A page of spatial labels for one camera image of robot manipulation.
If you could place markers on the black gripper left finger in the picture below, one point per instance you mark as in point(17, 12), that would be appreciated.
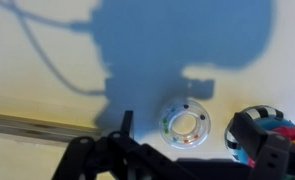
point(127, 123)

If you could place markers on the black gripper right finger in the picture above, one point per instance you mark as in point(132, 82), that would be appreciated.
point(250, 133)

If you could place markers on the wooden frame rail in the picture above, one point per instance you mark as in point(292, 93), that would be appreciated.
point(37, 128)

